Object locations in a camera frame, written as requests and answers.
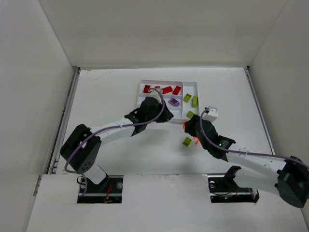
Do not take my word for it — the green square lego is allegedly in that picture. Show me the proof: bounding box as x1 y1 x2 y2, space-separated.
182 137 192 147

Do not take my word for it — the long green lego brick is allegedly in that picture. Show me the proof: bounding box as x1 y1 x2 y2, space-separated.
192 95 198 108

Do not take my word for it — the large purple rounded lego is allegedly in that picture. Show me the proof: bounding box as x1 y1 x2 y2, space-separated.
169 98 180 107

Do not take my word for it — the red long lego brick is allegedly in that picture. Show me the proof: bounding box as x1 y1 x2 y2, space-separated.
162 86 173 94

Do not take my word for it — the red square lego brick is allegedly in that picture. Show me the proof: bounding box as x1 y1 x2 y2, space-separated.
172 86 182 95

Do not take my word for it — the orange curved lego piece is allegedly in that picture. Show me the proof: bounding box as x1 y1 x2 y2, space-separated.
193 137 199 145

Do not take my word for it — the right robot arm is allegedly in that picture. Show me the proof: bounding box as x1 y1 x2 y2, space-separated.
183 115 309 208

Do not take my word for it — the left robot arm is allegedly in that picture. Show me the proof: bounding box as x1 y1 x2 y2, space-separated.
60 97 174 191

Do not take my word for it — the green sloped lego brick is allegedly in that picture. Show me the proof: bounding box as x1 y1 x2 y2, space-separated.
183 93 192 103

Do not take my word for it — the white divided sorting tray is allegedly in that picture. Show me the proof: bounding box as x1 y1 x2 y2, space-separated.
137 80 200 124

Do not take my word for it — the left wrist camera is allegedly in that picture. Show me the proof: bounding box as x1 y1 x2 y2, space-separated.
147 88 163 104

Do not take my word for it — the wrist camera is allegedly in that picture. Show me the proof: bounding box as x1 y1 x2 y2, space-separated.
147 88 163 104
202 106 218 123

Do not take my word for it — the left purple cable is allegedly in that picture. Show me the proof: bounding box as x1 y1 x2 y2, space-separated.
64 88 166 196

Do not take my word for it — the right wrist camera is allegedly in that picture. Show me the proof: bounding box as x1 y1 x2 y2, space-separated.
202 106 218 123

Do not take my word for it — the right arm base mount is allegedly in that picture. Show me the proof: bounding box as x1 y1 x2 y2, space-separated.
208 166 259 203

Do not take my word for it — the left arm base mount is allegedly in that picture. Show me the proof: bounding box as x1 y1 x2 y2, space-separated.
76 175 124 204

